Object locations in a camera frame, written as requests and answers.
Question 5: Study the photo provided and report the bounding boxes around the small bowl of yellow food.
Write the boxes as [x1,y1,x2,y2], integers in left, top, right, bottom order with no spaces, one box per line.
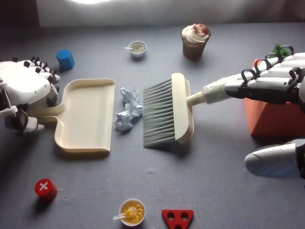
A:
[112,198,145,226]

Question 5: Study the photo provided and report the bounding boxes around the blue hexagonal block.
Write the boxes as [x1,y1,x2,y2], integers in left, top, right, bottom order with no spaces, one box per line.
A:
[56,49,76,71]

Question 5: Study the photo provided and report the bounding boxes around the toy cupcake with cream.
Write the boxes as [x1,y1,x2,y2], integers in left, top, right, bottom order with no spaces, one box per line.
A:
[180,23,212,60]

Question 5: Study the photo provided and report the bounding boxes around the red triangle block with holes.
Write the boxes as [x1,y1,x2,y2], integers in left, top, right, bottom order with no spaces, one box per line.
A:
[161,209,194,229]

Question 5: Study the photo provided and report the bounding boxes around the white paper ball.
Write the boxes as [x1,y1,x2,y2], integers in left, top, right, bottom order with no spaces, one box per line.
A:
[124,102,144,119]
[113,111,133,131]
[120,87,141,104]

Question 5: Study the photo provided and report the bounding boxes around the red cylinder with white cross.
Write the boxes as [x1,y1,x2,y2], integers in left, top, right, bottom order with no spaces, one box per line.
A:
[34,177,58,201]

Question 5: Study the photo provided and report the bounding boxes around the grey table cloth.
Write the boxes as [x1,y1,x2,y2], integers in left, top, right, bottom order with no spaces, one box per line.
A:
[0,22,305,229]

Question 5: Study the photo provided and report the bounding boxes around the green triangle block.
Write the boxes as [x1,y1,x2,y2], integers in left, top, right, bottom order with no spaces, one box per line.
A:
[271,43,295,57]

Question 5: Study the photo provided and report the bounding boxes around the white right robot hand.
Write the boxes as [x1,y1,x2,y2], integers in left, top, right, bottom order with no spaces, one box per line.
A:
[223,44,305,180]

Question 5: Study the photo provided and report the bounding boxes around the cream brush grey bristles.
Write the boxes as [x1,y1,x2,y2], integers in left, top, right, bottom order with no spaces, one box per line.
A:
[142,73,241,150]

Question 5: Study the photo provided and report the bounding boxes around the white backdrop sheet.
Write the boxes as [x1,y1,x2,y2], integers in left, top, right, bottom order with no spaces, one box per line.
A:
[35,0,305,27]

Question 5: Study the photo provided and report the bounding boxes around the small bowl of grey soup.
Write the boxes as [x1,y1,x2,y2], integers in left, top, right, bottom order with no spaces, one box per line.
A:
[124,41,148,59]

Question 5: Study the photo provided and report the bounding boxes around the cream plastic dustpan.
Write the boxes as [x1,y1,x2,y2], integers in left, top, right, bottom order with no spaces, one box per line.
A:
[27,78,116,153]

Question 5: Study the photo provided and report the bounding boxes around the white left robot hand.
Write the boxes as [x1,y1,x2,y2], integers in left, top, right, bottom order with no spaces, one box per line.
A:
[0,56,61,134]

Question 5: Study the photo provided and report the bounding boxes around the large orange block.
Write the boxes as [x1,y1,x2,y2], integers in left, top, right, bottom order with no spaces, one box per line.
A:
[243,59,305,137]

